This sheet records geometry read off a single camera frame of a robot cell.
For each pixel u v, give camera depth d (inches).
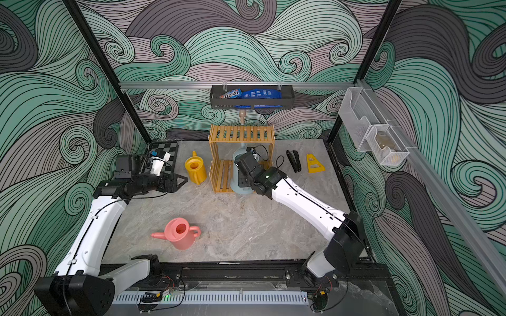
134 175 23.4
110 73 35.0
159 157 25.9
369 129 28.1
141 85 39.2
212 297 27.5
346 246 15.4
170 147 44.9
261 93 36.0
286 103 35.5
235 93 36.2
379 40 30.7
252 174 22.1
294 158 43.4
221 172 40.8
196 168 37.2
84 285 14.2
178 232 29.0
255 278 29.2
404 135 25.9
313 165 42.3
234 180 35.1
